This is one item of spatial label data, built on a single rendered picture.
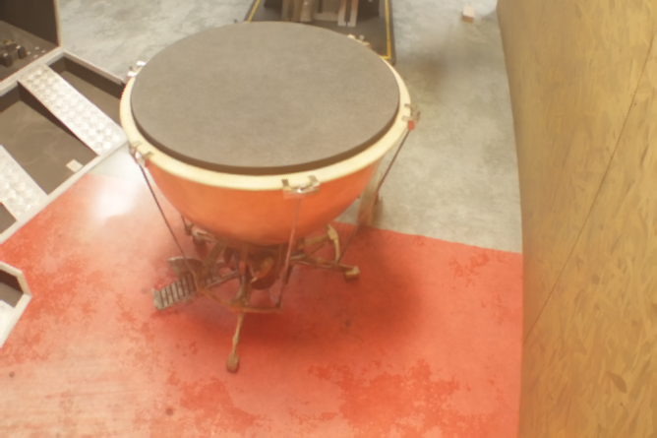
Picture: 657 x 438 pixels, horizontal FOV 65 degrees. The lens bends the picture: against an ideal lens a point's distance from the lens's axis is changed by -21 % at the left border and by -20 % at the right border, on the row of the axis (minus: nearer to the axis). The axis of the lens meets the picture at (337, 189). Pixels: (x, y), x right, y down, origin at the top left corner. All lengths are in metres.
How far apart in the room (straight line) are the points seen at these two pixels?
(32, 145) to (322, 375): 1.68
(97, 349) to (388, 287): 1.01
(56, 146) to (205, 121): 1.48
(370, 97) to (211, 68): 0.40
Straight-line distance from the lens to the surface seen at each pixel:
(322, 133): 1.33
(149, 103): 1.45
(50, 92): 2.97
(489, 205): 2.49
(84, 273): 2.18
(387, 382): 1.88
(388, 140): 1.37
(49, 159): 2.69
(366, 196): 2.15
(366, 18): 2.97
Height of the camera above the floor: 1.59
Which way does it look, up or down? 41 degrees down
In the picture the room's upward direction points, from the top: 7 degrees clockwise
